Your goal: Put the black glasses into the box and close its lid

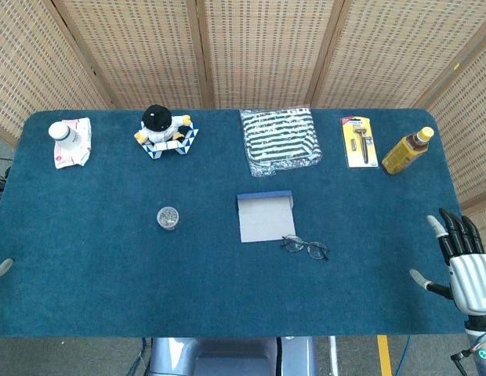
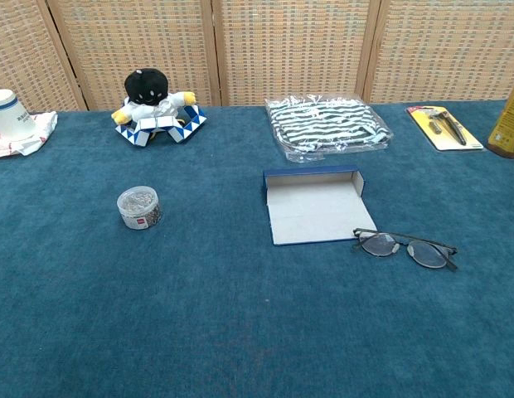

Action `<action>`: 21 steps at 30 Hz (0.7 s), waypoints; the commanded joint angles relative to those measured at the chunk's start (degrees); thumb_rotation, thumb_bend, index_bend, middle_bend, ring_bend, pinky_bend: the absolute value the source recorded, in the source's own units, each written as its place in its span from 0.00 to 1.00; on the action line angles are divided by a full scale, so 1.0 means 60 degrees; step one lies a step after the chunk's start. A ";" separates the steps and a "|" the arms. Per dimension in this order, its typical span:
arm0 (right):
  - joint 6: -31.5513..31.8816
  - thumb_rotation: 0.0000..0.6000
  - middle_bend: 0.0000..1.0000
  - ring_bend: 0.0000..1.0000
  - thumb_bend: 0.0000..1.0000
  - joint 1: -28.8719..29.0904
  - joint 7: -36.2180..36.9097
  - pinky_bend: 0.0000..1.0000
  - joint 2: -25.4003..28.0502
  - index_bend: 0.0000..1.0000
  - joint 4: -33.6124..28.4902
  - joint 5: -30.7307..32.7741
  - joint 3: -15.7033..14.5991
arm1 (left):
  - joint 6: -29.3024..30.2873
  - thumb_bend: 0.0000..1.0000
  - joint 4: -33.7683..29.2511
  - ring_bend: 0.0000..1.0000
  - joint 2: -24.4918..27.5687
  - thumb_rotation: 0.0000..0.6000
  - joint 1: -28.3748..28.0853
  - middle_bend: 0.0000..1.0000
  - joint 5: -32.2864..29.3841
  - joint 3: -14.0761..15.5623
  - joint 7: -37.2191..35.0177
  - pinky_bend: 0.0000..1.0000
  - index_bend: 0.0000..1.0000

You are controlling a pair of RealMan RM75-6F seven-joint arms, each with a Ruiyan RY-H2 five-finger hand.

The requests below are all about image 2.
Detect blue glasses case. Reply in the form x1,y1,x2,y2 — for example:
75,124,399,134
262,164,381,246

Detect black frame eyeglasses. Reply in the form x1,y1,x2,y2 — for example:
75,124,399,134
352,227,459,274

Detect striped cloth in plastic bag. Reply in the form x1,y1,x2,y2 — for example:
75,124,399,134
264,93,395,164

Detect blue table cover cloth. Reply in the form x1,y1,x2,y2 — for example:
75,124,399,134
0,99,514,398

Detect clear jar of paper clips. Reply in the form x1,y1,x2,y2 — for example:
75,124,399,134
116,185,163,231

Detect blue white snake puzzle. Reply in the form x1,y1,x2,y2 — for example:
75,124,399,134
114,97,208,148

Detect woven wooden folding screen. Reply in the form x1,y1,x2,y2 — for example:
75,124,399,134
0,0,514,113

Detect black head plush doll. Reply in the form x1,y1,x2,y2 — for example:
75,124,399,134
111,67,198,125

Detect razor in yellow blister pack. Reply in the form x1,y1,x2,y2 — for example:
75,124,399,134
406,105,485,153

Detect white red tissue pack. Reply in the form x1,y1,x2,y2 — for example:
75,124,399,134
0,110,59,158

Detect white bottle with blue band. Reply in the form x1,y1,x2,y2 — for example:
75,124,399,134
0,89,37,141

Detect yellow tea bottle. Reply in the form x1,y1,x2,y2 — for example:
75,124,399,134
487,76,514,159

